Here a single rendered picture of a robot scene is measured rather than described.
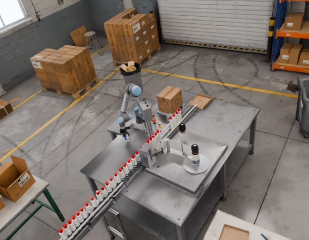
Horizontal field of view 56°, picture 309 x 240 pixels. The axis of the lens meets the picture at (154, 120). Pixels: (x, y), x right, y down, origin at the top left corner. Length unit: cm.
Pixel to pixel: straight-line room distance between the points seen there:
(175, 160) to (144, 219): 88
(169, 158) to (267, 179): 159
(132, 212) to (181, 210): 100
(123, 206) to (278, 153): 249
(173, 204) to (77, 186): 207
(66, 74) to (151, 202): 412
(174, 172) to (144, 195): 44
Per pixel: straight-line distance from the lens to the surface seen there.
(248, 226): 305
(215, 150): 356
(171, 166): 342
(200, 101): 446
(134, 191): 334
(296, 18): 643
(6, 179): 409
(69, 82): 670
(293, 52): 669
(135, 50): 725
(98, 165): 376
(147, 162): 339
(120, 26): 721
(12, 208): 390
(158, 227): 375
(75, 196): 468
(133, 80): 620
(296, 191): 442
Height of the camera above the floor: 339
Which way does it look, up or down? 37 degrees down
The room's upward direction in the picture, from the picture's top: 11 degrees counter-clockwise
